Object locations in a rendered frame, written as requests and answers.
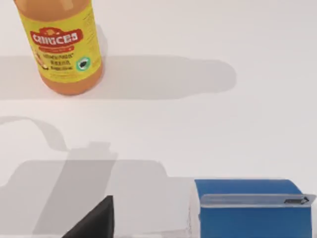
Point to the orange bottle with yellow label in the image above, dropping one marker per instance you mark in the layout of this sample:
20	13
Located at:
65	47

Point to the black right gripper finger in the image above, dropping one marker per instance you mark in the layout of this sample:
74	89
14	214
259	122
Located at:
99	220

